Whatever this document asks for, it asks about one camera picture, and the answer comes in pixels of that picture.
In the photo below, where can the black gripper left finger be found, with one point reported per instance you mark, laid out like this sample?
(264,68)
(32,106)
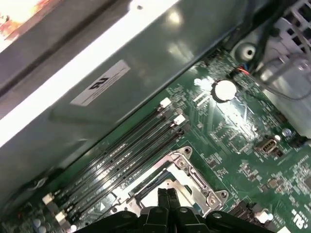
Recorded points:
(155,219)

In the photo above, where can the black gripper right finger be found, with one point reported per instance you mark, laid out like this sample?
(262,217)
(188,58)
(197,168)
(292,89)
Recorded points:
(187,219)

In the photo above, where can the metal CPU socket cover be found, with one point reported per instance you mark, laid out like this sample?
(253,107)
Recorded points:
(185,179)

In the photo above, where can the CPU socket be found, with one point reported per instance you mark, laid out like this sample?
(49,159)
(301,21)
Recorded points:
(175,155)

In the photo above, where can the green motherboard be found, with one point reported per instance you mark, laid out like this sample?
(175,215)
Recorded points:
(243,170)

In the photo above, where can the internal USB port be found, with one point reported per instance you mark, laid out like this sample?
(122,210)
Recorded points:
(267,145)

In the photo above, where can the blue-topped capacitor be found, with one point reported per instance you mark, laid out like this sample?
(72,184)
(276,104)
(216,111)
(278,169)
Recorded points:
(36,221)
(41,229)

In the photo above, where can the silver coin cell battery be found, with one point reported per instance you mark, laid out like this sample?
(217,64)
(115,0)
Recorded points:
(224,91)

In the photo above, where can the white case label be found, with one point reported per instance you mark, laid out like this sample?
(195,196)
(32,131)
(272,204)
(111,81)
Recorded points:
(99,82)

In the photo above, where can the black PC case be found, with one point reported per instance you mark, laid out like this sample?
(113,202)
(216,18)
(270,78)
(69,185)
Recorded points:
(145,60)

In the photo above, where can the silver metal drive cage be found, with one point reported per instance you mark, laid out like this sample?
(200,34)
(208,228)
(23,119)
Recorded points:
(291,80)

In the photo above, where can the brown base plate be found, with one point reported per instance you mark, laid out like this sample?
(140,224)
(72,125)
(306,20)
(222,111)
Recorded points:
(17,14)

